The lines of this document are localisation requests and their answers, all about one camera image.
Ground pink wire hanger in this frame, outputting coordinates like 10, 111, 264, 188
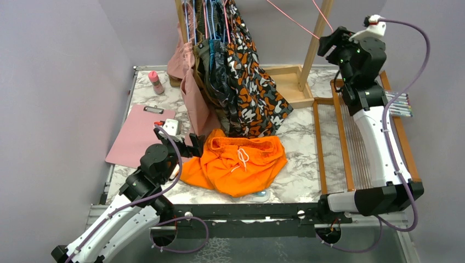
266, 0, 335, 40

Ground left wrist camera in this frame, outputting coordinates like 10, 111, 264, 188
154, 119, 182, 142

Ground pack of coloured markers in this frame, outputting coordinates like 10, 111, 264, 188
385, 90, 413, 117

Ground pink clipboard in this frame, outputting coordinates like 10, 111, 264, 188
105, 104, 175, 168

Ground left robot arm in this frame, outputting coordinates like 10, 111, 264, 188
51, 131, 206, 262

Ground pink hanging shorts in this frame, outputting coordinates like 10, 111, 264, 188
167, 25, 220, 136

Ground dark patterned hanging shorts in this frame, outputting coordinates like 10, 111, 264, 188
193, 1, 242, 137

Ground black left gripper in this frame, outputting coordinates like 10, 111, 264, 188
156, 129, 205, 183

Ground orange camouflage hanging shorts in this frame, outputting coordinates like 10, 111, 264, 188
225, 1, 293, 138

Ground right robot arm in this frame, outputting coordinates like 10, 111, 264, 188
316, 20, 424, 223

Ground wooden clothes rack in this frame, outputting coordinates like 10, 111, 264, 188
173, 1, 333, 108

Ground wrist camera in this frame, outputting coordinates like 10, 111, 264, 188
349, 15, 386, 42
154, 119, 182, 142

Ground wooden tiered rack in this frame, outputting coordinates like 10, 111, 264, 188
312, 68, 423, 195

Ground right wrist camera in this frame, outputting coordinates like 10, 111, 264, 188
349, 15, 386, 42

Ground pink bottle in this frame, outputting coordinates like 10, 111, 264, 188
148, 71, 165, 95

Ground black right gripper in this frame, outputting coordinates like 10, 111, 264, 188
316, 26, 361, 84

